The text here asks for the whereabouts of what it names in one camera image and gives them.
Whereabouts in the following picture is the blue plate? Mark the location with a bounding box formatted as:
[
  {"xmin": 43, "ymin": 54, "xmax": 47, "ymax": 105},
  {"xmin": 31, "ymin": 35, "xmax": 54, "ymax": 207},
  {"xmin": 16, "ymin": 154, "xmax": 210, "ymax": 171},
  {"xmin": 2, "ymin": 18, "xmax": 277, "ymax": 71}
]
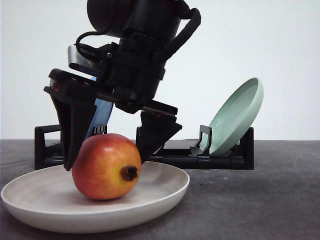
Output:
[{"xmin": 84, "ymin": 98, "xmax": 113, "ymax": 139}]

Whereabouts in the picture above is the red yellow pomegranate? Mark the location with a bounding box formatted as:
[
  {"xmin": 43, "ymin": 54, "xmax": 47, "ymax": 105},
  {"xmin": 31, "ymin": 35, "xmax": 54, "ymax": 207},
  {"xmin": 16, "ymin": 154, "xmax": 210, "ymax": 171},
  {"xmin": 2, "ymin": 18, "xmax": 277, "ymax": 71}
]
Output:
[{"xmin": 71, "ymin": 133, "xmax": 142, "ymax": 200}]

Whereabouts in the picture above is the white plate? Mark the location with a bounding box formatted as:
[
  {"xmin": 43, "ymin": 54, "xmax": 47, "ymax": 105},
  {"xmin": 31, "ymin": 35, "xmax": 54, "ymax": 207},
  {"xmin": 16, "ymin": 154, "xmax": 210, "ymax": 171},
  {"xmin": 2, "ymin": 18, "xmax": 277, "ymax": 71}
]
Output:
[{"xmin": 1, "ymin": 161, "xmax": 190, "ymax": 234}]

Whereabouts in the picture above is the green plate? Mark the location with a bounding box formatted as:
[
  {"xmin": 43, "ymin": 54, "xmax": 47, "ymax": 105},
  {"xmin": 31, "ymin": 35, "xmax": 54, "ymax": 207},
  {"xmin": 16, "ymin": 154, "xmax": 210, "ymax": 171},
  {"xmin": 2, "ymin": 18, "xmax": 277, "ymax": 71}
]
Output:
[{"xmin": 200, "ymin": 77, "xmax": 265, "ymax": 157}]

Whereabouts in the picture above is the black plastic dish rack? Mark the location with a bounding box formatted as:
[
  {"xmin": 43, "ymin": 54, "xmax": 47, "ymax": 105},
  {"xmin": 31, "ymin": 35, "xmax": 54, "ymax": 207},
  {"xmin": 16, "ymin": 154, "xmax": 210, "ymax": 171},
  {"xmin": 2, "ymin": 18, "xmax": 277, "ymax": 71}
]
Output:
[{"xmin": 35, "ymin": 124, "xmax": 254, "ymax": 170}]

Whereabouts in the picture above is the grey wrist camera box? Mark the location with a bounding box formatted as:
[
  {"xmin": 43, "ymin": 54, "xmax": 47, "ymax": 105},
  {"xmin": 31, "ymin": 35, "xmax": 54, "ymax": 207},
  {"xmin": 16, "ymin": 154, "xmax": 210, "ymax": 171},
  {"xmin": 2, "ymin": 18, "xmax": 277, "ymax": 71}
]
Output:
[{"xmin": 67, "ymin": 42, "xmax": 119, "ymax": 76}]

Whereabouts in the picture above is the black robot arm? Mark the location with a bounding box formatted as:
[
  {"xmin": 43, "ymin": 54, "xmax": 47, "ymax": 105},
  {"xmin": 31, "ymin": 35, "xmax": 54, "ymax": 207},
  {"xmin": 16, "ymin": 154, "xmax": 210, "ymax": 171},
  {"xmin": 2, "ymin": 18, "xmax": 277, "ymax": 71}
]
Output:
[{"xmin": 43, "ymin": 0, "xmax": 183, "ymax": 170}]

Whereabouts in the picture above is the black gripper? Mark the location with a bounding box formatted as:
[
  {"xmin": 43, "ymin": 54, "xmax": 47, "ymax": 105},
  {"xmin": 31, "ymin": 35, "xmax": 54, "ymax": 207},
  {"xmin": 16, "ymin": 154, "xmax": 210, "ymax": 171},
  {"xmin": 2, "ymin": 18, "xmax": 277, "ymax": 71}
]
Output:
[{"xmin": 44, "ymin": 34, "xmax": 183, "ymax": 171}]

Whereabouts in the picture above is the black sleeved cable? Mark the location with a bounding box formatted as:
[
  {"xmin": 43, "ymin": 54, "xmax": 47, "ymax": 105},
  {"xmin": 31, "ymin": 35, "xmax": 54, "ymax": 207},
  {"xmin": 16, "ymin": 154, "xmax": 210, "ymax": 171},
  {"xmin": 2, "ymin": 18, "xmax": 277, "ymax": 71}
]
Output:
[{"xmin": 155, "ymin": 8, "xmax": 202, "ymax": 61}]

